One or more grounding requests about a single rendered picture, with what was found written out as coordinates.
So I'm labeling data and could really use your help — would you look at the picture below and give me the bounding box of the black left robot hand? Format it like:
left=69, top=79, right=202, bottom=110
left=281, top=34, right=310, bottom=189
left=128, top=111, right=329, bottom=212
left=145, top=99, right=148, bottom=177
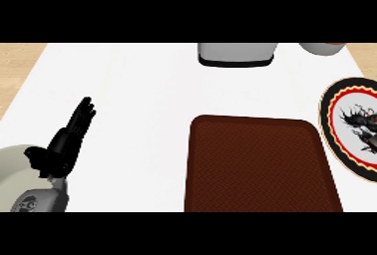
left=23, top=96, right=97, bottom=180

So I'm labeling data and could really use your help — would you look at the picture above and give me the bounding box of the brown rectangular tray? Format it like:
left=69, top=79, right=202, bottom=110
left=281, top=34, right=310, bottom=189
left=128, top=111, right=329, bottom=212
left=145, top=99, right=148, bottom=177
left=185, top=114, right=344, bottom=213

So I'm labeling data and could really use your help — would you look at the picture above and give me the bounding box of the black red patterned plate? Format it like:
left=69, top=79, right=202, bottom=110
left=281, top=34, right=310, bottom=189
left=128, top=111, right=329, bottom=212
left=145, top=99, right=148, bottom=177
left=318, top=77, right=377, bottom=183

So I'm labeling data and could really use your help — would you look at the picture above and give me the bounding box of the pale beige round object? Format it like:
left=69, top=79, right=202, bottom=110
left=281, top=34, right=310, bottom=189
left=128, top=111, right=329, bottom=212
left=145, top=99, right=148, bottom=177
left=0, top=143, right=53, bottom=213

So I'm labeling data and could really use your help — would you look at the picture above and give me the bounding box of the grey round container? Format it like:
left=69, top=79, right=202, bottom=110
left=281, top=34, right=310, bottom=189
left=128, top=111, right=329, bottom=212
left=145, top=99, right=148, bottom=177
left=298, top=43, right=347, bottom=57

